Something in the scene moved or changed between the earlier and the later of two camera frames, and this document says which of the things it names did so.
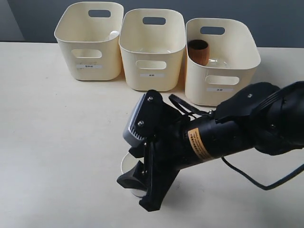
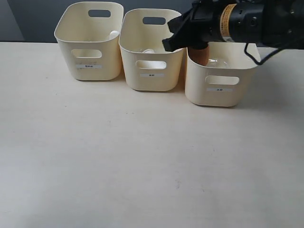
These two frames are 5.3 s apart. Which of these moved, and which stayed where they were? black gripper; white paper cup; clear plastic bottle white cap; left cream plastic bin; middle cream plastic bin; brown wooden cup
Moved: white paper cup; black gripper
Stayed: middle cream plastic bin; left cream plastic bin; clear plastic bottle white cap; brown wooden cup
